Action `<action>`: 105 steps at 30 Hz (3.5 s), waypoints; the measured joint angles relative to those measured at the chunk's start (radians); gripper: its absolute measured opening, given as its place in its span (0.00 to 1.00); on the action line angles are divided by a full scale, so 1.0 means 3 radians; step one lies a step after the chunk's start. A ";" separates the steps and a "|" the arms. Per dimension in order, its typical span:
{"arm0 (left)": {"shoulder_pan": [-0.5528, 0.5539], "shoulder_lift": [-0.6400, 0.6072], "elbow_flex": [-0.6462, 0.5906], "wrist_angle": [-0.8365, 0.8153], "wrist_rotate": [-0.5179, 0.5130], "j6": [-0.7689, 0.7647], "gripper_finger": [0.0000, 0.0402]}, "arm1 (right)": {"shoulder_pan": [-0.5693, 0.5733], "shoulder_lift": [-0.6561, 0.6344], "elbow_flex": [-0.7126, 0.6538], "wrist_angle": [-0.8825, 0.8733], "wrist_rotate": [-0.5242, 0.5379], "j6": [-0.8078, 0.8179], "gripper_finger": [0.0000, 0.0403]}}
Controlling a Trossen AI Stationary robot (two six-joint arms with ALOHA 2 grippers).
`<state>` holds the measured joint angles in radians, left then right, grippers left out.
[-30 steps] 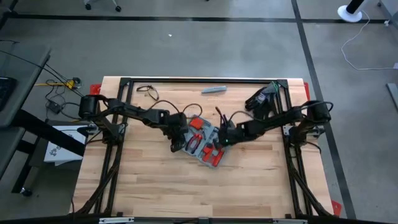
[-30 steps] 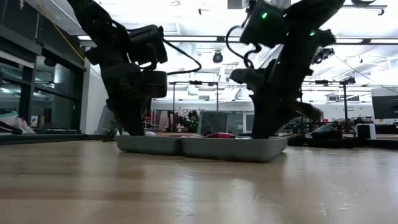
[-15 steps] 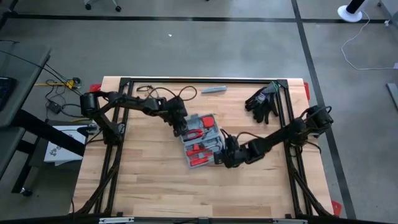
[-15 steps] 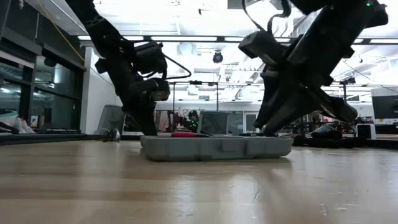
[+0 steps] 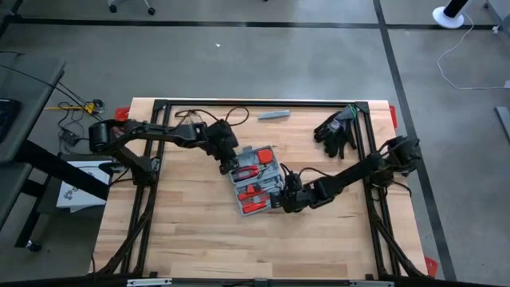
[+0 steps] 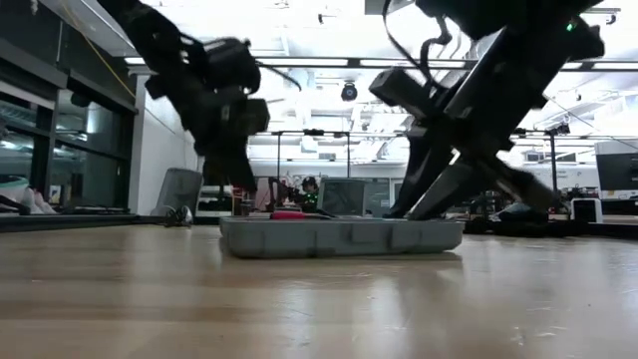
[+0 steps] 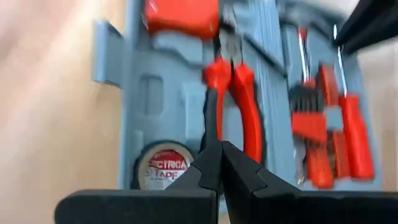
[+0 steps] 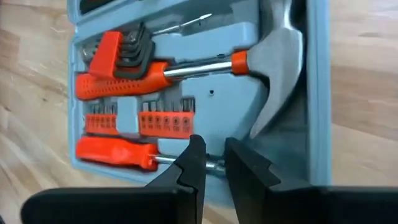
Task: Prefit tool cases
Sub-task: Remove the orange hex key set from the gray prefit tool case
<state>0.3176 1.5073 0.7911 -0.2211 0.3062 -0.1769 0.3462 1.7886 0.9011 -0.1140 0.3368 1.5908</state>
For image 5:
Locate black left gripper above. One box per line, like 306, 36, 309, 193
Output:
205, 119, 241, 176

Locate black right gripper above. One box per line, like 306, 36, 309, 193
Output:
270, 180, 318, 214

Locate red handled screwdriver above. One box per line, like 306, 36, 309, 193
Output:
241, 200, 271, 215

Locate grey plastic tool case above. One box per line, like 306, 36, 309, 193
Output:
227, 144, 286, 217

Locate clear safety glasses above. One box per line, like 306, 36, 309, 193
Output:
174, 107, 204, 125

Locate grey utility knife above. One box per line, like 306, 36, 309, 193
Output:
257, 110, 292, 120

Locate black work glove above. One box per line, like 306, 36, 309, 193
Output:
324, 107, 359, 159
313, 110, 347, 145

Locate white cardboard box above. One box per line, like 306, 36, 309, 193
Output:
55, 160, 113, 212

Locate black power adapter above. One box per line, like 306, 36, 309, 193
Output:
59, 129, 80, 147

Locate office chair base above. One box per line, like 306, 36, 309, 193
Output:
107, 0, 156, 16

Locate grey desk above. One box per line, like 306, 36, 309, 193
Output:
0, 51, 111, 252

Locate black keyboard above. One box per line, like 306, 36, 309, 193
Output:
0, 98, 22, 143

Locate white round fan base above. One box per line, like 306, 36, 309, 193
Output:
432, 0, 475, 29

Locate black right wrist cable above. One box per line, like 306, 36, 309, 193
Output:
280, 162, 334, 188

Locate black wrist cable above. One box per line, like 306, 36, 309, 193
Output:
280, 162, 334, 188
202, 105, 251, 128

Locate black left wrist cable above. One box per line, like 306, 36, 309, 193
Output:
202, 105, 251, 128

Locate black aluminium table frame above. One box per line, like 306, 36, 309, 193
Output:
97, 98, 427, 280

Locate silver metal bracket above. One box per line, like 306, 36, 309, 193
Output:
349, 280, 395, 287
126, 277, 173, 287

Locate yellow plug cable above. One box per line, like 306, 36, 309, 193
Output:
43, 101, 99, 116

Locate white floor cable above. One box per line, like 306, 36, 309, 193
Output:
436, 14, 510, 91

